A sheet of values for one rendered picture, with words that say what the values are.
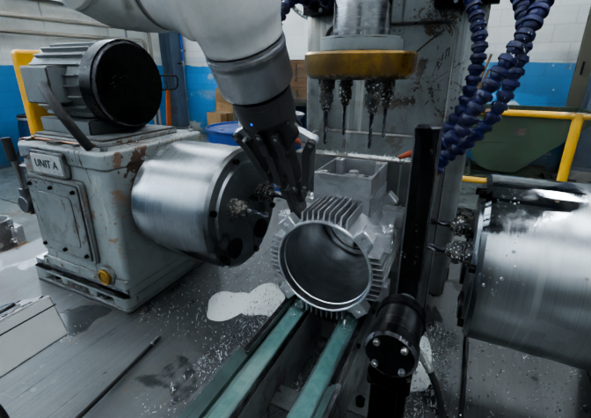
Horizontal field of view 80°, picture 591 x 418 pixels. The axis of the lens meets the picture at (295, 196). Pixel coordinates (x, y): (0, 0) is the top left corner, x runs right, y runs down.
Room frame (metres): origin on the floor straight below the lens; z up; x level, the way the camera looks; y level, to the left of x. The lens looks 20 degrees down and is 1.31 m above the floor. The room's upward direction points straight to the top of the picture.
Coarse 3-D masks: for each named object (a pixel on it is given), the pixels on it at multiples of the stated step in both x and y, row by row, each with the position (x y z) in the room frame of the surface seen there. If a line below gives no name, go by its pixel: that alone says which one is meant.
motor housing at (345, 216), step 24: (312, 216) 0.50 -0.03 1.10; (336, 216) 0.48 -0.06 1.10; (360, 216) 0.53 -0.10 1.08; (384, 216) 0.58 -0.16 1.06; (288, 240) 0.54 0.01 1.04; (312, 240) 0.63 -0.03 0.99; (288, 264) 0.54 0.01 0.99; (312, 264) 0.59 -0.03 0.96; (336, 264) 0.62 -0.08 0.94; (360, 264) 0.62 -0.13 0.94; (384, 264) 0.47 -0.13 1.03; (312, 288) 0.53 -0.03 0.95; (336, 288) 0.54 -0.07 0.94; (360, 288) 0.51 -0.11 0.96; (336, 312) 0.48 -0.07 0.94
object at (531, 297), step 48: (480, 192) 0.46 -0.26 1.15; (528, 192) 0.44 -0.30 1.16; (576, 192) 0.43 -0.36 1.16; (480, 240) 0.41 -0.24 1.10; (528, 240) 0.38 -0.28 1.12; (576, 240) 0.37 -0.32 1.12; (480, 288) 0.38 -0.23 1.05; (528, 288) 0.36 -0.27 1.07; (576, 288) 0.34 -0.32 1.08; (480, 336) 0.39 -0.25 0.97; (528, 336) 0.35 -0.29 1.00; (576, 336) 0.33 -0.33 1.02
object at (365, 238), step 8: (392, 192) 0.64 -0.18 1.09; (384, 200) 0.62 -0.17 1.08; (392, 200) 0.62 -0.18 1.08; (288, 216) 0.51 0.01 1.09; (296, 216) 0.53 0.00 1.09; (280, 224) 0.52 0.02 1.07; (288, 224) 0.51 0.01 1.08; (360, 232) 0.46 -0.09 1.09; (368, 232) 0.47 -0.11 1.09; (360, 240) 0.46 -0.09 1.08; (368, 240) 0.46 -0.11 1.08; (280, 288) 0.52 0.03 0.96; (288, 288) 0.51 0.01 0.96; (288, 296) 0.51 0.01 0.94; (360, 304) 0.46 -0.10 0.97; (368, 304) 0.47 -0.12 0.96; (352, 312) 0.46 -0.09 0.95; (360, 312) 0.46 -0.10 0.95
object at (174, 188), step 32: (160, 160) 0.67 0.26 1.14; (192, 160) 0.65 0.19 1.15; (224, 160) 0.63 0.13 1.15; (160, 192) 0.62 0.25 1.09; (192, 192) 0.59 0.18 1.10; (224, 192) 0.61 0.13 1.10; (256, 192) 0.70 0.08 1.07; (160, 224) 0.61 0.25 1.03; (192, 224) 0.58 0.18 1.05; (224, 224) 0.60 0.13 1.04; (256, 224) 0.70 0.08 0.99; (192, 256) 0.61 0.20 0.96; (224, 256) 0.60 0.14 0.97
